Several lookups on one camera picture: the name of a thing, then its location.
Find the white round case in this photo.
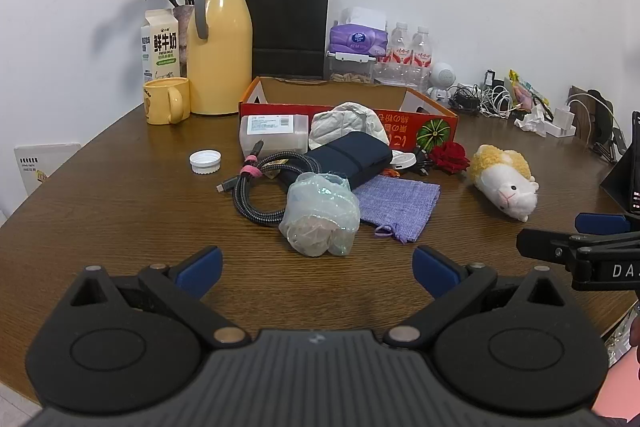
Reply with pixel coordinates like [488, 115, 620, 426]
[387, 150, 416, 175]

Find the brown wooden stand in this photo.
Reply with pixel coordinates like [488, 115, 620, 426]
[567, 86, 613, 142]

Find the white bottle cap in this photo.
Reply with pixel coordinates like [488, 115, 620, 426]
[189, 149, 222, 175]

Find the yellow thermos jug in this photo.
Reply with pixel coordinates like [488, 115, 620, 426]
[186, 0, 253, 116]

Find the white cable tangle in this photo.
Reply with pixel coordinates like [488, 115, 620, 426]
[480, 86, 516, 120]

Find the person's pink clothing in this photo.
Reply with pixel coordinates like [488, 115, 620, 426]
[592, 347, 640, 420]

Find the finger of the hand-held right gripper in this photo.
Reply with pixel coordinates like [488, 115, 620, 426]
[575, 212, 640, 233]
[516, 228, 592, 264]

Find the black cable tangle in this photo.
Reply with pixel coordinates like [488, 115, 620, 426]
[448, 83, 483, 116]

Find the crumpled white paper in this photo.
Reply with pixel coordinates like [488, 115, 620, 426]
[515, 109, 551, 138]

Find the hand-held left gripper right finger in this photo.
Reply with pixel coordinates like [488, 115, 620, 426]
[384, 245, 568, 350]

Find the white milk carton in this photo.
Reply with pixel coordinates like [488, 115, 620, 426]
[141, 8, 181, 84]

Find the colourful snack packet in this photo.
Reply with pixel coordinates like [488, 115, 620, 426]
[509, 69, 548, 110]

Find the clear snack container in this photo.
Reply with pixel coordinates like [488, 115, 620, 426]
[324, 51, 377, 85]

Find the black folding stand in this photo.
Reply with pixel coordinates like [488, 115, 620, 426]
[590, 127, 640, 208]

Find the pink glass vase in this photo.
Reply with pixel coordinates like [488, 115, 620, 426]
[172, 4, 197, 78]

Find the purple cloth pouch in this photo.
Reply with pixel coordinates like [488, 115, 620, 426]
[352, 175, 442, 244]

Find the grey braided cable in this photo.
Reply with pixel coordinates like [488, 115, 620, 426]
[216, 140, 321, 228]

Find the orange cardboard box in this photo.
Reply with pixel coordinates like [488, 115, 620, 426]
[238, 76, 459, 154]

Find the yellow mug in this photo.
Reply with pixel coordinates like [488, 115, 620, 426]
[142, 77, 192, 126]

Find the red rose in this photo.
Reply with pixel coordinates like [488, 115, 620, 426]
[429, 142, 472, 175]

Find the white robot speaker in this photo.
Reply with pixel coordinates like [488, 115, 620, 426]
[425, 62, 455, 102]

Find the white paper card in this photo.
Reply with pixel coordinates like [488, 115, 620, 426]
[14, 143, 82, 195]

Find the clear plastic bag bundle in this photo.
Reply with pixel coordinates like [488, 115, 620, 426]
[278, 172, 361, 257]

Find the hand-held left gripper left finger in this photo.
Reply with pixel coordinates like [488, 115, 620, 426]
[70, 246, 251, 350]

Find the purple tissue pack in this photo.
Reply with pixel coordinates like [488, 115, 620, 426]
[329, 7, 389, 58]

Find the white power adapter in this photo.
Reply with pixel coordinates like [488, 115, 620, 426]
[552, 107, 576, 138]

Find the black charger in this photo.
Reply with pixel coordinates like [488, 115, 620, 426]
[482, 69, 506, 95]

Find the navy blue pouch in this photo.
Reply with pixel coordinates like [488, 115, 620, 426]
[278, 131, 394, 196]

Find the black paper bag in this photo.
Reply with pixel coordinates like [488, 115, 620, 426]
[241, 0, 331, 81]

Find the yellow white plush hamster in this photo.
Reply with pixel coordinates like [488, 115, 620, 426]
[467, 144, 540, 223]

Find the black phone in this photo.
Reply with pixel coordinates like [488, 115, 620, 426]
[629, 111, 640, 214]

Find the clear water bottle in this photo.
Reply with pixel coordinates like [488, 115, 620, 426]
[411, 26, 433, 68]
[389, 22, 413, 68]

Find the clear labelled plastic box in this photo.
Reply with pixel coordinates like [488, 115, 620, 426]
[239, 114, 309, 156]

